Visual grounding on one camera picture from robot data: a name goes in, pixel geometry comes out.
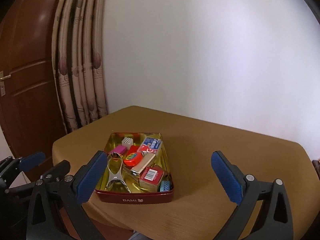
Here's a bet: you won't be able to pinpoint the red gold toffee tin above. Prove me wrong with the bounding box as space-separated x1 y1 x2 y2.
95 132 174 204

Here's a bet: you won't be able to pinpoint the pink eraser block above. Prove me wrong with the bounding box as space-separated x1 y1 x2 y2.
108 145 127 155

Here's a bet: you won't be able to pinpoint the silver metal case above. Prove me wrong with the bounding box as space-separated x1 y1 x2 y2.
130 153 156 176

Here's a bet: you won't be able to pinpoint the clear toothpick box blue label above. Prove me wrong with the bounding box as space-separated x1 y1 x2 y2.
137 137 162 156

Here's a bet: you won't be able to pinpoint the person leg blue jeans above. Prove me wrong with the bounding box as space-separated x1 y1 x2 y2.
128 231 152 240

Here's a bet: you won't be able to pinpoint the red barcode box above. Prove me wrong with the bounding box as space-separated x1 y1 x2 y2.
139 166 165 192

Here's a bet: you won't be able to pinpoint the small blue tin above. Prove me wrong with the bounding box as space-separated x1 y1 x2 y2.
159 180 171 192

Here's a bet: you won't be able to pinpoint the silver metal tongs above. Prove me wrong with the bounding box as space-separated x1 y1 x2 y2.
105 152 131 193

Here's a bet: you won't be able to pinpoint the brass door handle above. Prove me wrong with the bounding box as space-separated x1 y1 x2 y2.
0 71 11 96

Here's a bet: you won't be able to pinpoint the beige patterned curtain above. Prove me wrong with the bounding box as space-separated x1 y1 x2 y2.
52 0 108 132

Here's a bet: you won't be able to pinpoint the red round tape measure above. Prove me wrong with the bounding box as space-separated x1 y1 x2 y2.
123 145 143 168

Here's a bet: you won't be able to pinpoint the white cube charger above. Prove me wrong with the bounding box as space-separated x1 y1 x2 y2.
121 137 133 149

